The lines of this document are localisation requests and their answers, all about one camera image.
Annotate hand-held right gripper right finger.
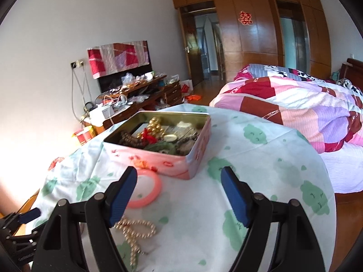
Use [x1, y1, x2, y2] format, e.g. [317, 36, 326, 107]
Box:
[221, 166, 326, 272]

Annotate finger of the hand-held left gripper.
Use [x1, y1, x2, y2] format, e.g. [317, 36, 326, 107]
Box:
[7, 228, 43, 262]
[0, 207, 42, 234]

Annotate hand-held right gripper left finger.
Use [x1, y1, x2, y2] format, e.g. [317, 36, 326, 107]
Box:
[31, 166, 138, 272]

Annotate pink bangle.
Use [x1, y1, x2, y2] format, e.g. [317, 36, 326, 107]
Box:
[128, 169, 163, 209]

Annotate pearl necklace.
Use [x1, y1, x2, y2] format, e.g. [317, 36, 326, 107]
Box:
[113, 215, 157, 266]

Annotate brown bead string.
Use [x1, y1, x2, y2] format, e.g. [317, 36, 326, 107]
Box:
[117, 130, 146, 149]

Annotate pink tin box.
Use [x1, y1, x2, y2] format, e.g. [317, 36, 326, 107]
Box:
[103, 111, 212, 180]

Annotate green translucent bangle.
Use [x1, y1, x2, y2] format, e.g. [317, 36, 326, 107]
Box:
[144, 142, 177, 155]

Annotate red knot ornament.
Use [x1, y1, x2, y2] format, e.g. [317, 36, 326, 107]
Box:
[137, 128, 159, 147]

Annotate gold bead bracelet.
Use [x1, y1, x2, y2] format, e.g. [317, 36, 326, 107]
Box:
[146, 117, 165, 136]

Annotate white cloth with green print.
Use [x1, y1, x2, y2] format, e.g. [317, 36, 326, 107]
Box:
[35, 104, 337, 272]

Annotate pink plastic basket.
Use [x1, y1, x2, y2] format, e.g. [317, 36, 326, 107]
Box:
[48, 156, 66, 172]

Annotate red and yellow carton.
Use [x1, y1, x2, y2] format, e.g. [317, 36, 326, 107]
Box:
[73, 125, 97, 146]

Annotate white box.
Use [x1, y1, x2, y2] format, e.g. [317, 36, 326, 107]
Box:
[88, 106, 115, 126]

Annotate printed paper sheets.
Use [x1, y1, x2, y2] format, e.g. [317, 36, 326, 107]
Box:
[163, 125, 203, 138]

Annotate pink patchwork quilt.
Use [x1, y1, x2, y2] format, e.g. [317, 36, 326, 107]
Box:
[209, 76, 363, 154]

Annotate wooden television cabinet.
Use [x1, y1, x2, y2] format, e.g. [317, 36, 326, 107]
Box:
[101, 75, 182, 131]

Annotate black television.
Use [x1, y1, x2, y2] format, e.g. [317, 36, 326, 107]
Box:
[96, 41, 154, 94]

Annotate white bed sheet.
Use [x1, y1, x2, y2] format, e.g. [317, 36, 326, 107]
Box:
[322, 142, 363, 194]

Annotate wooden bed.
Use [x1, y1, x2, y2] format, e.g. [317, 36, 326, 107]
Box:
[209, 58, 363, 197]

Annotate white and red bag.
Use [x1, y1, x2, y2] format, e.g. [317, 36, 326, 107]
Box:
[179, 80, 194, 94]

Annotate folded patterned blanket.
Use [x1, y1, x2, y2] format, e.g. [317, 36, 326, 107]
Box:
[233, 64, 363, 95]

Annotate patchwork television cover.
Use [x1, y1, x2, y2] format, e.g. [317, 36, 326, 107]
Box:
[87, 41, 151, 79]

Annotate open wooden door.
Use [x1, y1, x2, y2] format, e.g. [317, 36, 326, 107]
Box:
[181, 14, 205, 87]

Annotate mirrored wardrobe door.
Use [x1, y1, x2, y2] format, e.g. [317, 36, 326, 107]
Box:
[276, 0, 311, 76]

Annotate wooden headboard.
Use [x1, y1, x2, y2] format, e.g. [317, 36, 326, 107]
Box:
[340, 58, 363, 78]

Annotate red paper decoration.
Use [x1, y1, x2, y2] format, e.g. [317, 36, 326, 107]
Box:
[238, 11, 253, 26]

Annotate hanging cables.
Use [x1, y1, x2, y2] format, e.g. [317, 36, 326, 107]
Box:
[71, 66, 95, 120]

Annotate wooden wardrobe wall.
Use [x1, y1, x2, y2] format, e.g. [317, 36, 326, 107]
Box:
[170, 0, 333, 83]

